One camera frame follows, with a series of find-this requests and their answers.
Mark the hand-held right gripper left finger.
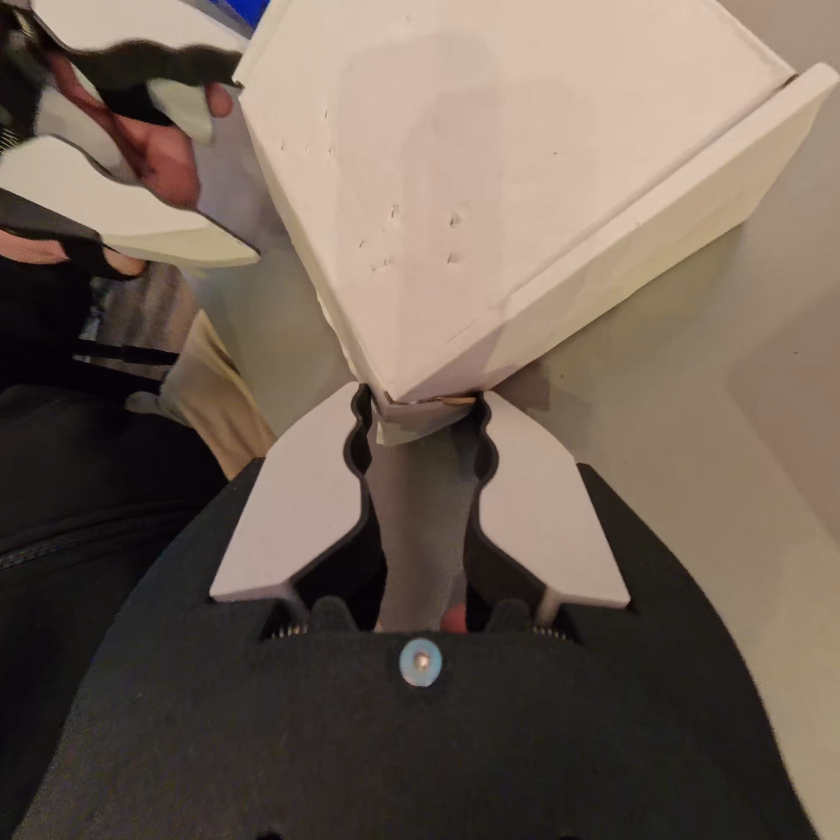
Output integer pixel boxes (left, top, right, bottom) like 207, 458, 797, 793
210, 382, 385, 605

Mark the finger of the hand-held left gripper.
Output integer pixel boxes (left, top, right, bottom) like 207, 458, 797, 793
0, 134, 262, 270
29, 0, 253, 147

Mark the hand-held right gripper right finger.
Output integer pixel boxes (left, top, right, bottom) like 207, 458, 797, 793
459, 390, 632, 608

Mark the white cardboard box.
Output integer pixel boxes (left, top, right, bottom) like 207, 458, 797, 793
233, 0, 840, 448

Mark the person's left hand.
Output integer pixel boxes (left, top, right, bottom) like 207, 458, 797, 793
0, 52, 234, 277

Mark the blue object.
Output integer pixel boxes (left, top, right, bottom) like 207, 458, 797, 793
209, 0, 271, 32

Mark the person's beige trouser leg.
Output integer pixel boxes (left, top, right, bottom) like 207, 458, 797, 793
161, 308, 277, 480

